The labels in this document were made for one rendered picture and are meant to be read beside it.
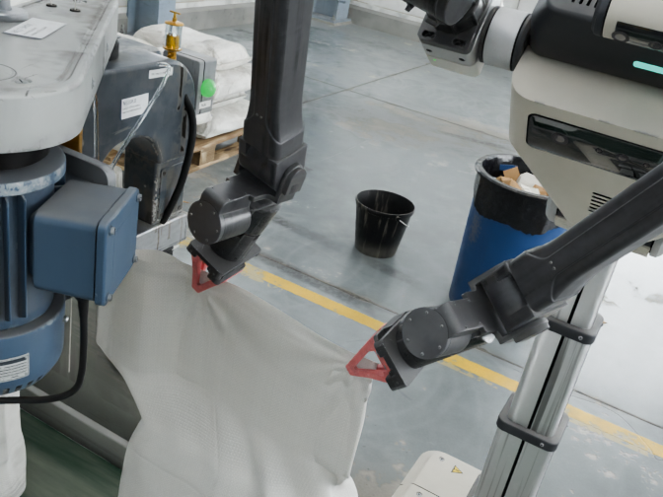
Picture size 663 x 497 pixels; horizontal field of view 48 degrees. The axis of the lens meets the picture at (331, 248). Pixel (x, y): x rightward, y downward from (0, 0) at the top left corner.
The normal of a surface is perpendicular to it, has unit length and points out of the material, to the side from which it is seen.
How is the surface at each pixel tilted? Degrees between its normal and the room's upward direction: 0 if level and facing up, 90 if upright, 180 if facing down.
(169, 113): 90
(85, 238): 90
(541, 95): 40
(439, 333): 75
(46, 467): 0
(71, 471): 0
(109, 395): 90
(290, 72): 103
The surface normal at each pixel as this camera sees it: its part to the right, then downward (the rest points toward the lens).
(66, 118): 0.94, 0.28
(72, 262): -0.08, 0.43
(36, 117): 0.76, 0.41
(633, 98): -0.18, -0.47
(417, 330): -0.59, 0.00
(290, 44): 0.71, 0.59
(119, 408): -0.48, 0.32
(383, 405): 0.18, -0.88
